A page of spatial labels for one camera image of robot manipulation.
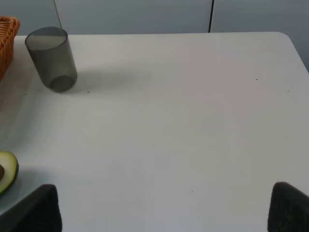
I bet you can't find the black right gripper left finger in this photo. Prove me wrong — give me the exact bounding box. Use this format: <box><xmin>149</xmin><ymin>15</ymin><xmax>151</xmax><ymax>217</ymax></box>
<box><xmin>0</xmin><ymin>184</ymin><xmax>62</xmax><ymax>232</ymax></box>

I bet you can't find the orange wicker basket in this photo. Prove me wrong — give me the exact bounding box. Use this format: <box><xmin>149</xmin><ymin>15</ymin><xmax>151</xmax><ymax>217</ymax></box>
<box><xmin>0</xmin><ymin>16</ymin><xmax>20</xmax><ymax>80</ymax></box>

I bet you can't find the grey translucent plastic cup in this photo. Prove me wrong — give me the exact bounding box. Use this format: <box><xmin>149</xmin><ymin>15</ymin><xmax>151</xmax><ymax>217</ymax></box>
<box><xmin>25</xmin><ymin>27</ymin><xmax>77</xmax><ymax>92</ymax></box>

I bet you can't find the halved avocado with pit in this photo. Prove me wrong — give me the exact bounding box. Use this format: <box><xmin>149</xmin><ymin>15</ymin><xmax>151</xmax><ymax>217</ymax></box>
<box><xmin>0</xmin><ymin>151</ymin><xmax>19</xmax><ymax>195</ymax></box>

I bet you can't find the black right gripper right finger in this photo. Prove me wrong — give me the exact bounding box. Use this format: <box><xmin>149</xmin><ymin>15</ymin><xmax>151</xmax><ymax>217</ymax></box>
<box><xmin>267</xmin><ymin>182</ymin><xmax>309</xmax><ymax>232</ymax></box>

